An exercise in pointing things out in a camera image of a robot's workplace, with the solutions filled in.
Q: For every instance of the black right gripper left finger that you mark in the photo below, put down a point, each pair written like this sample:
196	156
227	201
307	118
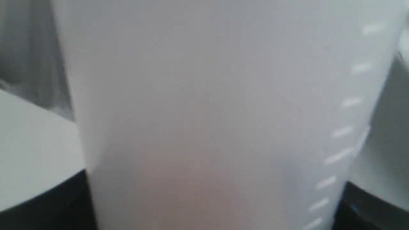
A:
68	206

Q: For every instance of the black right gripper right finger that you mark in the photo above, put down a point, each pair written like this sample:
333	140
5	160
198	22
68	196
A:
359	210

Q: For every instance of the clear plastic squeeze bottle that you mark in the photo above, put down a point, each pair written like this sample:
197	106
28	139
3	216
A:
223	114

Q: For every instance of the grey backdrop cloth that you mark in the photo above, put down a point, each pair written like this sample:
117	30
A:
32	64

